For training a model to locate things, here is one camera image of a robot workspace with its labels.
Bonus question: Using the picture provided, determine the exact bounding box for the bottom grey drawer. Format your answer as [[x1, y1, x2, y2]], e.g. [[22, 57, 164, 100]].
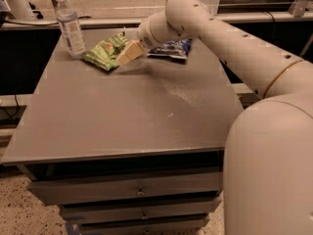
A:
[[79, 214, 207, 235]]

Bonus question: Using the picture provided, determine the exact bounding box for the clear plastic water bottle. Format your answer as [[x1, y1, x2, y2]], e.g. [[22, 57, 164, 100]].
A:
[[56, 0, 86, 58]]

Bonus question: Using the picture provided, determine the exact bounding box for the grey drawer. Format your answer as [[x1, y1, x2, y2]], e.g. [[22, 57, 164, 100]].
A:
[[61, 196, 221, 224], [79, 214, 207, 235], [28, 172, 222, 206]]

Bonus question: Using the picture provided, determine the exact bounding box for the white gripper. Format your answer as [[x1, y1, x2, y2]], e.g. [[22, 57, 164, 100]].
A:
[[116, 17, 159, 66]]

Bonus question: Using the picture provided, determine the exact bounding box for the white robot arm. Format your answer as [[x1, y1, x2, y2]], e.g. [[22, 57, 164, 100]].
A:
[[137, 0, 313, 235]]

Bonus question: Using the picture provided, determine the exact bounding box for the white pipe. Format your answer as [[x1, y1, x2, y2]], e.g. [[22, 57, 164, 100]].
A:
[[6, 0, 34, 20]]

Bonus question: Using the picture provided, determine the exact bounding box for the blue chip bag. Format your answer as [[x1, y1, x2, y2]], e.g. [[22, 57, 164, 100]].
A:
[[147, 38, 192, 61]]

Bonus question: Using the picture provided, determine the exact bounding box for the grey metal rail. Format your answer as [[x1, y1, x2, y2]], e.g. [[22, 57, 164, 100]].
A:
[[0, 11, 313, 30]]

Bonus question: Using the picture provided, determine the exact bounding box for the green jalapeno chip bag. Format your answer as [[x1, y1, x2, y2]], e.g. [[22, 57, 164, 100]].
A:
[[82, 31, 128, 71]]

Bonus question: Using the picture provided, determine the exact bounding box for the middle grey drawer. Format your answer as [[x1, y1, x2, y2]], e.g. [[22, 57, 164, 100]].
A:
[[61, 196, 221, 224]]

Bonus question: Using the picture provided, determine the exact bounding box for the top grey drawer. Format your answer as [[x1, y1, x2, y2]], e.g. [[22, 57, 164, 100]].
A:
[[28, 172, 222, 206]]

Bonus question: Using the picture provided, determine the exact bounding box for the grey drawer cabinet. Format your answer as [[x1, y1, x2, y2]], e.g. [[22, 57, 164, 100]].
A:
[[0, 25, 261, 235]]

